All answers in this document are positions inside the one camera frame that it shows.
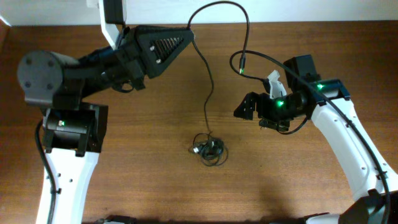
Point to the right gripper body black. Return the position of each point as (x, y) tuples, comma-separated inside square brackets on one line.
[(277, 111)]

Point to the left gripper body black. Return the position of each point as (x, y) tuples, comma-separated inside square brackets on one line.
[(109, 69)]

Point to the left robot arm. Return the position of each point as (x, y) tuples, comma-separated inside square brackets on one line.
[(70, 135)]

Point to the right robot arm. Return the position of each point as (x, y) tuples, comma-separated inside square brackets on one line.
[(328, 104)]

